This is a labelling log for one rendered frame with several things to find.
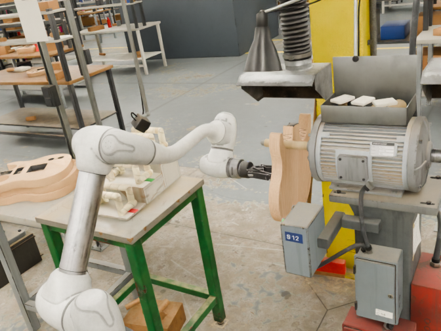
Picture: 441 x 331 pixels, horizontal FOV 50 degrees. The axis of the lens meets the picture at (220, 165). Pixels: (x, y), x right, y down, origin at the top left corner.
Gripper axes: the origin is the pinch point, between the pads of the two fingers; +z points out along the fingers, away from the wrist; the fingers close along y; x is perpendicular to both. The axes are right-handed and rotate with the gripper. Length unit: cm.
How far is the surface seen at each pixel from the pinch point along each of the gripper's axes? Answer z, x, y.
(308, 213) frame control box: 22.8, -1.3, 32.4
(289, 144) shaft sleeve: 6.6, 15.7, 10.4
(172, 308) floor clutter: -79, -96, -14
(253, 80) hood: -5.0, 40.7, 16.1
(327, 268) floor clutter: -11, -90, -87
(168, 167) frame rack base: -66, -6, -6
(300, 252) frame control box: 22.6, -12.6, 39.8
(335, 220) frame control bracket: 28.1, -7.6, 20.9
